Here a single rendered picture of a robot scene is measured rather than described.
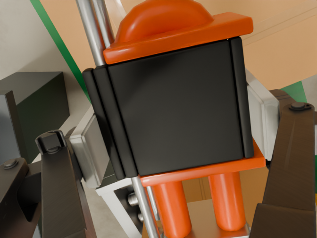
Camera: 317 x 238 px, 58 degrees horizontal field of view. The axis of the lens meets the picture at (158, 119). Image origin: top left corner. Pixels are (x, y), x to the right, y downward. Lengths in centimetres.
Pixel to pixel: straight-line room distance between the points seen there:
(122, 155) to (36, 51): 146
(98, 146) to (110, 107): 2
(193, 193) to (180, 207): 71
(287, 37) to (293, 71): 11
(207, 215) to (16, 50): 150
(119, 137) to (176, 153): 3
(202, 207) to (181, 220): 3
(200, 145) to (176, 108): 3
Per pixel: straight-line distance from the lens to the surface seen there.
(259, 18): 94
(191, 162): 17
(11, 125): 87
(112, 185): 105
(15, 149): 90
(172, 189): 20
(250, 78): 16
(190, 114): 15
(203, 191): 91
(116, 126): 16
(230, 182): 20
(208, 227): 23
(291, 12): 96
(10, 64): 168
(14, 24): 162
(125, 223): 118
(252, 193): 85
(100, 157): 15
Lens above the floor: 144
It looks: 66 degrees down
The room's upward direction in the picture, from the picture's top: 176 degrees counter-clockwise
